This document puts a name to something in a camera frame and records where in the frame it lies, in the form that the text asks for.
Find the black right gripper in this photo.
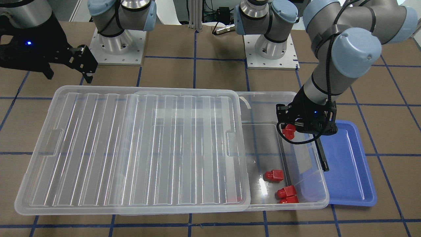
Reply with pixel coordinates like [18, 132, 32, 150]
[0, 15, 98, 84]

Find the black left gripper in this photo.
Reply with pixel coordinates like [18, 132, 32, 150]
[276, 91, 338, 135]

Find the clear plastic box lid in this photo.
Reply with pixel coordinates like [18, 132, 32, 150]
[14, 86, 251, 215]

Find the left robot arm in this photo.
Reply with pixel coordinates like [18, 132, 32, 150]
[234, 0, 419, 144]

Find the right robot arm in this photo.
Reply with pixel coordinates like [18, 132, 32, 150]
[1, 0, 157, 84]

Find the clear plastic storage box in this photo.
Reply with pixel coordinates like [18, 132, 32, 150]
[109, 90, 329, 215]

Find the blue plastic tray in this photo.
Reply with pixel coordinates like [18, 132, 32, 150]
[320, 120, 377, 207]

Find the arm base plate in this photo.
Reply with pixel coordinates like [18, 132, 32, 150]
[89, 29, 147, 66]
[243, 35, 300, 70]

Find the aluminium frame post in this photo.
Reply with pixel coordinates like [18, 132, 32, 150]
[187, 0, 203, 32]

